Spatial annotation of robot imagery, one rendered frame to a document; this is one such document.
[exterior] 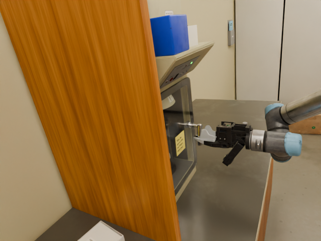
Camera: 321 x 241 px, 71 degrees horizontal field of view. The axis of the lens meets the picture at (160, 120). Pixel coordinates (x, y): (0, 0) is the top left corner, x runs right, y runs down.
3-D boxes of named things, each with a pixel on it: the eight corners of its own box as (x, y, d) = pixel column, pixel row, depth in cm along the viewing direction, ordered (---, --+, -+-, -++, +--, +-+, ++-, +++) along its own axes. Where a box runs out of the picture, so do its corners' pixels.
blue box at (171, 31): (140, 58, 59) (134, 21, 56) (158, 52, 67) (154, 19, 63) (174, 55, 54) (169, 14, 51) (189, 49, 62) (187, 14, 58)
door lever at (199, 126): (191, 142, 94) (188, 145, 92) (190, 121, 91) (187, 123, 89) (203, 144, 91) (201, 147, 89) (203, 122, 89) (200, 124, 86)
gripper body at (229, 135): (219, 120, 87) (252, 123, 82) (219, 141, 90) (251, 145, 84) (214, 126, 81) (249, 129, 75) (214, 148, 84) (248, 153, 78)
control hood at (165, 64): (142, 95, 62) (135, 59, 58) (187, 70, 88) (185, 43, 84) (179, 96, 56) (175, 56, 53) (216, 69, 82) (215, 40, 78)
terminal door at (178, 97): (164, 209, 79) (145, 101, 64) (196, 162, 102) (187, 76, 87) (166, 210, 78) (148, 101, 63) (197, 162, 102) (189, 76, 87)
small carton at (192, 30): (176, 48, 72) (174, 27, 70) (186, 45, 75) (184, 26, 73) (188, 47, 69) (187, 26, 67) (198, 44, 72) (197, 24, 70)
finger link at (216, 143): (205, 137, 88) (228, 139, 84) (206, 141, 88) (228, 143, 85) (202, 141, 84) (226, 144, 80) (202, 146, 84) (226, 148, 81)
